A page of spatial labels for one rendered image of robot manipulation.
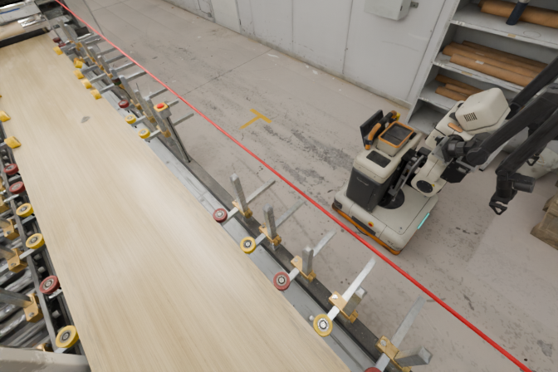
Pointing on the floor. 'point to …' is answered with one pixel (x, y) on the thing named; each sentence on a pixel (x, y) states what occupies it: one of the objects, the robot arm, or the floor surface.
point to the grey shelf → (488, 37)
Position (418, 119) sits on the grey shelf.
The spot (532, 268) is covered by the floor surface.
